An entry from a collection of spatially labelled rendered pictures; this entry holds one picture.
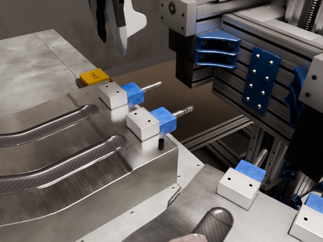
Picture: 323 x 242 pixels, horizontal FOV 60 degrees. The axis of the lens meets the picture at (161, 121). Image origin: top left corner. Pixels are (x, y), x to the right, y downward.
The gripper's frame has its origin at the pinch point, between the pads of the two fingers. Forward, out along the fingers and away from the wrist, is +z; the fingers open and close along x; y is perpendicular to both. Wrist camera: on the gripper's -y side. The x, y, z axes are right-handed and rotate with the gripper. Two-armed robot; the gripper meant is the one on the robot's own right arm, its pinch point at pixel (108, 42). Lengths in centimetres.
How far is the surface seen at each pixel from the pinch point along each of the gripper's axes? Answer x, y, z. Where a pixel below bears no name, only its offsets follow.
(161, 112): -10.0, 4.0, 10.5
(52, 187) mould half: -13.2, -17.3, 12.6
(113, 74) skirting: 153, 70, 98
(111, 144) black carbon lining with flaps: -10.4, -6.5, 12.4
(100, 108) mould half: -0.7, -3.7, 11.9
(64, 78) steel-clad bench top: 30.8, -1.2, 20.9
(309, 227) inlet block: -38.0, 6.8, 12.7
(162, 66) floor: 145, 115, 101
